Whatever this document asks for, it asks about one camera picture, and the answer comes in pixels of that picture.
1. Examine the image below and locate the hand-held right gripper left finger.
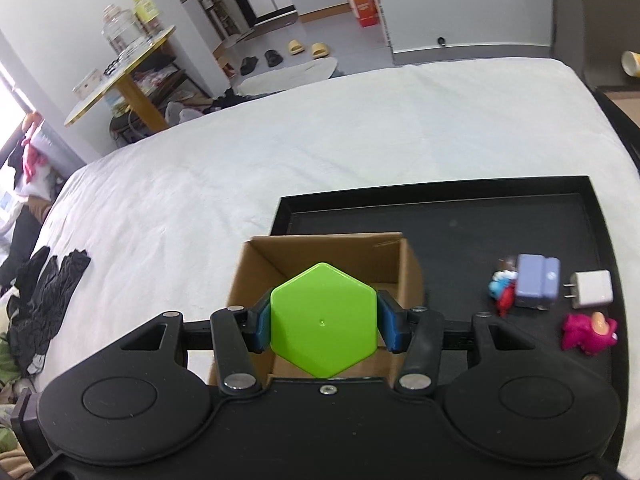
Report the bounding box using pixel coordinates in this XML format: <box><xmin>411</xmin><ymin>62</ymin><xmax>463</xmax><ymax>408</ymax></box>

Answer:
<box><xmin>119</xmin><ymin>287</ymin><xmax>274</xmax><ymax>394</ymax></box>

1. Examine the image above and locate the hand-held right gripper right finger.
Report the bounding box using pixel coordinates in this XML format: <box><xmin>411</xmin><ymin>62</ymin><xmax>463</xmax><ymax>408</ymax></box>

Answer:
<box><xmin>377</xmin><ymin>290</ymin><xmax>536</xmax><ymax>395</ymax></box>

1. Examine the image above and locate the brown cardboard box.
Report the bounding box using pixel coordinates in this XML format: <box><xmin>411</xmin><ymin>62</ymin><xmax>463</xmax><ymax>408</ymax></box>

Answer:
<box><xmin>209</xmin><ymin>232</ymin><xmax>426</xmax><ymax>386</ymax></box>

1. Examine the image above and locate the green hexagonal block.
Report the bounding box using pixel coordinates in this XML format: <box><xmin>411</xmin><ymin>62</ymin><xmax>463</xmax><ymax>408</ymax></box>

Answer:
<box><xmin>270</xmin><ymin>262</ymin><xmax>378</xmax><ymax>380</ymax></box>

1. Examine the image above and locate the black tray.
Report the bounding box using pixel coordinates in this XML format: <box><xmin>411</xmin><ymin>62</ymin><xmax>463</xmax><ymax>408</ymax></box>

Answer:
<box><xmin>269</xmin><ymin>175</ymin><xmax>632</xmax><ymax>471</ymax></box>

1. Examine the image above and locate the blue red toy figure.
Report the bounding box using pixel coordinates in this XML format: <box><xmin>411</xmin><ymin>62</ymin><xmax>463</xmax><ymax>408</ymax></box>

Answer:
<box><xmin>487</xmin><ymin>257</ymin><xmax>518</xmax><ymax>317</ymax></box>

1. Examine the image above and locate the lavender sofa toy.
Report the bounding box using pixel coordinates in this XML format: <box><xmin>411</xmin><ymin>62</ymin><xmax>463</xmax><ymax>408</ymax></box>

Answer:
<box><xmin>515</xmin><ymin>254</ymin><xmax>562</xmax><ymax>310</ymax></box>

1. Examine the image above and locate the pink plush toy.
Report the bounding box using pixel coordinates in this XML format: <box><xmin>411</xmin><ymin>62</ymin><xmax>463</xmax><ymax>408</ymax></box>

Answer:
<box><xmin>561</xmin><ymin>311</ymin><xmax>621</xmax><ymax>357</ymax></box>

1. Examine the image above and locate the white charger plug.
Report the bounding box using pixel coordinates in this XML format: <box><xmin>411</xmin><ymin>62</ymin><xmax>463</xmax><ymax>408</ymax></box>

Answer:
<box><xmin>565</xmin><ymin>270</ymin><xmax>614</xmax><ymax>310</ymax></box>

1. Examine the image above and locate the black clothing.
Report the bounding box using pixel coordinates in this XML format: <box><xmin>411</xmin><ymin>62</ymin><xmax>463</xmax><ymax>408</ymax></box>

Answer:
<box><xmin>7</xmin><ymin>249</ymin><xmax>92</xmax><ymax>376</ymax></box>

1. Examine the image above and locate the white plastic bag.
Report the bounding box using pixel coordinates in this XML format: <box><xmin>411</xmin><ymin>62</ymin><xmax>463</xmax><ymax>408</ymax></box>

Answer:
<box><xmin>165</xmin><ymin>101</ymin><xmax>203</xmax><ymax>126</ymax></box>

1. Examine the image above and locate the white rug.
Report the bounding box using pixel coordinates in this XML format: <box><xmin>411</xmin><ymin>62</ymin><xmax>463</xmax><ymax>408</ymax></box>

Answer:
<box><xmin>235</xmin><ymin>57</ymin><xmax>338</xmax><ymax>96</ymax></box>

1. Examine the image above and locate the pink clothes pile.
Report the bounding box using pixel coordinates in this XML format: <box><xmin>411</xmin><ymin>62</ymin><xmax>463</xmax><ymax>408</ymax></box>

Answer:
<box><xmin>5</xmin><ymin>110</ymin><xmax>51</xmax><ymax>186</ymax></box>

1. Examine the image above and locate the round table with yellow edge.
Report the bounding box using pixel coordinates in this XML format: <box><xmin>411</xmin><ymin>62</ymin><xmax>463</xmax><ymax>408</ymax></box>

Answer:
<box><xmin>63</xmin><ymin>25</ymin><xmax>178</xmax><ymax>132</ymax></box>

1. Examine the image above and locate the small clear container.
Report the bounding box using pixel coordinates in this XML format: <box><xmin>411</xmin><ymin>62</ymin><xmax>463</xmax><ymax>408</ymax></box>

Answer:
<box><xmin>72</xmin><ymin>67</ymin><xmax>103</xmax><ymax>96</ymax></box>

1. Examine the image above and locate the orange box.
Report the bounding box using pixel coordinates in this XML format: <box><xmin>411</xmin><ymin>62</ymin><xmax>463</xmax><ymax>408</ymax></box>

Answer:
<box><xmin>348</xmin><ymin>0</ymin><xmax>381</xmax><ymax>27</ymax></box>

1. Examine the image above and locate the dark-rimmed wooden side table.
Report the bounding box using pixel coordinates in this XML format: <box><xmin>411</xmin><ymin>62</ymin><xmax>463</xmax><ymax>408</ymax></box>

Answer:
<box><xmin>592</xmin><ymin>84</ymin><xmax>640</xmax><ymax>161</ymax></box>

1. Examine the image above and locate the clear glass jar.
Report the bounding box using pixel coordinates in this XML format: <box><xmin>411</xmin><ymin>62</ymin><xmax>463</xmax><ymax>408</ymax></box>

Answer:
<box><xmin>101</xmin><ymin>4</ymin><xmax>143</xmax><ymax>53</ymax></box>

